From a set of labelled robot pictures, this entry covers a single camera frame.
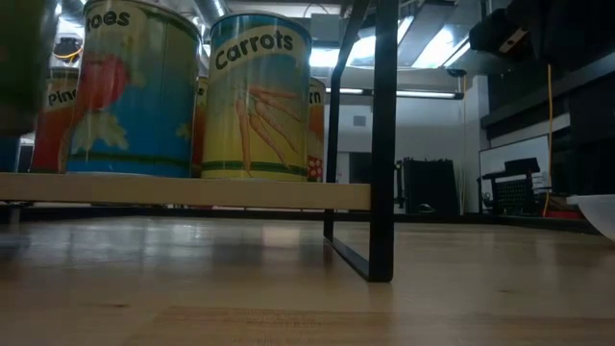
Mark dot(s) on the Carrots labelled yellow can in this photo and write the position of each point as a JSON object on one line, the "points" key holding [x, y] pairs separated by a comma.
{"points": [[259, 120]]}

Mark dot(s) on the Tomatoes labelled blue can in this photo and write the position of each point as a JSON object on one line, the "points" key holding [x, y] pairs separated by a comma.
{"points": [[139, 120]]}

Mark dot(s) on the Pineapple labelled red can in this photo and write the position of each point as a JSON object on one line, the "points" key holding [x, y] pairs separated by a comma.
{"points": [[53, 130]]}

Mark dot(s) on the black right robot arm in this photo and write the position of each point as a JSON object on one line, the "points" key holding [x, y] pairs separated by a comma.
{"points": [[552, 29]]}

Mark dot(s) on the black cabinet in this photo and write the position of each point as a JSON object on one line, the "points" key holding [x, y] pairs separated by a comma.
{"points": [[430, 187]]}

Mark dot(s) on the fluorescent ceiling light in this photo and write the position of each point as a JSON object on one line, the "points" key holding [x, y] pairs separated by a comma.
{"points": [[423, 94]]}

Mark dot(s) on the white board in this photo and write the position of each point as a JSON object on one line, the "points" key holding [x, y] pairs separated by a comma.
{"points": [[509, 149]]}

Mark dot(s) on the black perforated cart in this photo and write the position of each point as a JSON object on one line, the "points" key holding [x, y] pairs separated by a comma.
{"points": [[511, 194]]}

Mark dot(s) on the black aluminium table frame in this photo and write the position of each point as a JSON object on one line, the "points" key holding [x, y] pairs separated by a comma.
{"points": [[240, 214]]}

